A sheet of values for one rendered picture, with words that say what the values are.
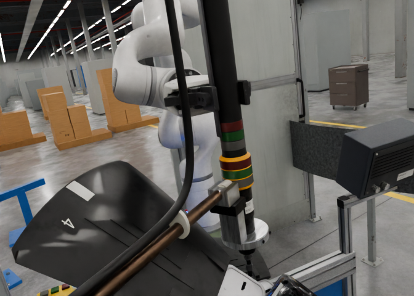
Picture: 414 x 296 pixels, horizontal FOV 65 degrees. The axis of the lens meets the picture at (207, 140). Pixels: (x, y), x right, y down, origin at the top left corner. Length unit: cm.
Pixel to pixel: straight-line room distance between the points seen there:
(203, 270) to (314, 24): 990
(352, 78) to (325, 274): 628
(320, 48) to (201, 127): 927
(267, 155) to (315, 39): 777
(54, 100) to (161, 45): 722
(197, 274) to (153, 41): 47
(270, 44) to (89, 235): 233
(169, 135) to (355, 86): 634
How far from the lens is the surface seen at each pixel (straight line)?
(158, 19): 74
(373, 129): 118
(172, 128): 111
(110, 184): 46
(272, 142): 268
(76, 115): 798
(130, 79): 60
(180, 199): 35
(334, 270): 121
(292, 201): 295
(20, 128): 962
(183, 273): 43
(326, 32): 1050
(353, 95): 731
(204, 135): 112
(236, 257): 67
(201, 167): 114
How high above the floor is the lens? 156
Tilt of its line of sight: 15 degrees down
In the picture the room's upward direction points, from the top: 9 degrees counter-clockwise
